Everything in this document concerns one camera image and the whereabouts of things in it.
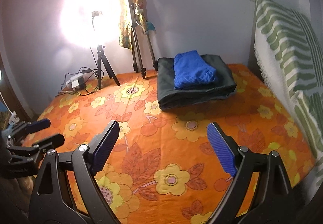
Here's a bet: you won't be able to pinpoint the yellow patterned hanging cloth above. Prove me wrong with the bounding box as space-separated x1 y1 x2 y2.
119 0 148 51

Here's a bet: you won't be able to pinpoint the small black tripod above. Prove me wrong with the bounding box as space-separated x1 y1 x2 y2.
97 45 121 90

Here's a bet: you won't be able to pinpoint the green white patterned blanket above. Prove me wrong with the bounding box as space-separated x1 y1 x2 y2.
254 0 322 187

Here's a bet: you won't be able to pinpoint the folded dark green cloth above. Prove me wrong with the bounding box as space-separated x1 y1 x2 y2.
157 54 237 110

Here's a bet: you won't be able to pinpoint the orange floral bedsheet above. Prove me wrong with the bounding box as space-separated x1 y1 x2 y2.
25 64 314 223

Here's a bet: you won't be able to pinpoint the white power strip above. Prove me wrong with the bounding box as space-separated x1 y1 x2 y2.
66 73 85 90

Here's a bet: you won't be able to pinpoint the blue striped pants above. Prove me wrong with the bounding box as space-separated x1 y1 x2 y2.
174 50 218 90

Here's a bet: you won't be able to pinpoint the bright studio lamp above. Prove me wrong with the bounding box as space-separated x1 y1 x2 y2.
59 0 121 47

